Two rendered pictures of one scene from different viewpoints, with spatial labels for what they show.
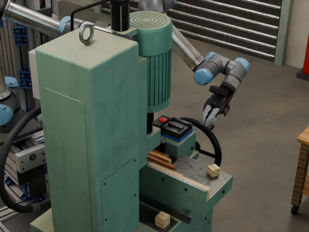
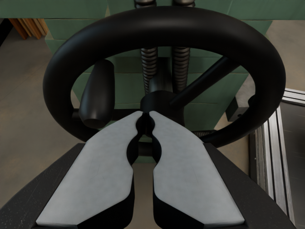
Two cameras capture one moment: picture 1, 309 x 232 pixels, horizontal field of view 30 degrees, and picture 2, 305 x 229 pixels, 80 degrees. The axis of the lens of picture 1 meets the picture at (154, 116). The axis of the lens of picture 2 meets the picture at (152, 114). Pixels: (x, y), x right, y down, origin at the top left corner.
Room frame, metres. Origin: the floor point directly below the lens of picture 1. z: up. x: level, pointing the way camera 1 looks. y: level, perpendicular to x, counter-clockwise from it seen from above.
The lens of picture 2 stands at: (2.16, -0.25, 1.03)
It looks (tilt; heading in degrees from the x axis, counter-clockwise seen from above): 59 degrees down; 143
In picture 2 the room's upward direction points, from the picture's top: 1 degrees clockwise
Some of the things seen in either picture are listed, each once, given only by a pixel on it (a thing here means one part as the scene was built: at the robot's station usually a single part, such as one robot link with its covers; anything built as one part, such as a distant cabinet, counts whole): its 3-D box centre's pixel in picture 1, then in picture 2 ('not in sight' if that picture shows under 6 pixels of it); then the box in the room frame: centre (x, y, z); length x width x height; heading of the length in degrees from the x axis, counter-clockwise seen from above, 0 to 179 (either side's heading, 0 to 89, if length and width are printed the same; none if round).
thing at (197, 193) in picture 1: (138, 166); not in sight; (1.76, 0.06, 0.93); 0.60 x 0.02 x 0.06; 55
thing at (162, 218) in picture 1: (162, 219); not in sight; (1.59, -0.03, 0.82); 0.04 x 0.04 x 0.04; 53
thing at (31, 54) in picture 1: (48, 72); not in sight; (1.61, 0.33, 1.40); 0.10 x 0.06 x 0.16; 145
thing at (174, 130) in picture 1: (172, 126); not in sight; (1.96, -0.07, 0.99); 0.13 x 0.11 x 0.06; 55
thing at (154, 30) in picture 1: (145, 62); not in sight; (1.79, 0.03, 1.35); 0.18 x 0.18 x 0.31
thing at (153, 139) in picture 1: (141, 142); not in sight; (1.77, 0.05, 1.03); 0.14 x 0.07 x 0.09; 145
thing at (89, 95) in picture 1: (92, 147); not in sight; (1.55, 0.20, 1.16); 0.22 x 0.22 x 0.72; 55
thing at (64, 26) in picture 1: (74, 28); not in sight; (2.12, 0.32, 1.34); 0.11 x 0.08 x 0.09; 55
